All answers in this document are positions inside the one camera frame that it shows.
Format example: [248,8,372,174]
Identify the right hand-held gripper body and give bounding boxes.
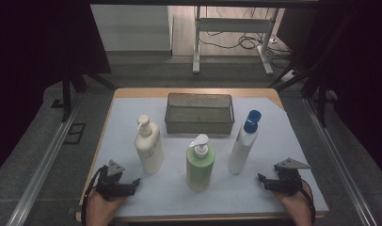
[272,157,312,197]

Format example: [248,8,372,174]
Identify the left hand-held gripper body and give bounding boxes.
[95,159,135,202]

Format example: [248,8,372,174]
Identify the cream pump bottle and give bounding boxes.
[134,114,165,176]

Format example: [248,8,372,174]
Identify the white bottle with blue cap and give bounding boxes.
[227,109,263,176]

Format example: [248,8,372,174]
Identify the green pump bottle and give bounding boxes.
[185,134,216,193]

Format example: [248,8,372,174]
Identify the metal mesh basket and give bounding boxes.
[164,92,236,136]

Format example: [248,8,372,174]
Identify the person's left hand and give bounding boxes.
[85,187,127,226]

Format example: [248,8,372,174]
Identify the person's right hand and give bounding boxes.
[273,181,313,226]

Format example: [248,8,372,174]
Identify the light blue table mat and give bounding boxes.
[80,96,330,219]

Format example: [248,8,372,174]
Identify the black metal stand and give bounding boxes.
[60,65,118,123]
[267,59,339,128]

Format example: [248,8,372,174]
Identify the wooden table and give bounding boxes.
[75,88,330,223]

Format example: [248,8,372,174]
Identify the white power strip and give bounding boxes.
[279,70,298,85]

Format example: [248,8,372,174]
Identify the black curtain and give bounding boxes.
[276,0,382,174]
[0,0,112,181]

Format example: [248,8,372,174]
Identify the white cabinet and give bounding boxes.
[89,4,174,53]

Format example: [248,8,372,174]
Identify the aluminium rail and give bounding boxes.
[303,97,379,226]
[5,93,84,226]

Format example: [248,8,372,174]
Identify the black floor cables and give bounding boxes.
[198,7,294,69]

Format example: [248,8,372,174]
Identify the white metal stand frame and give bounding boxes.
[192,6,276,76]

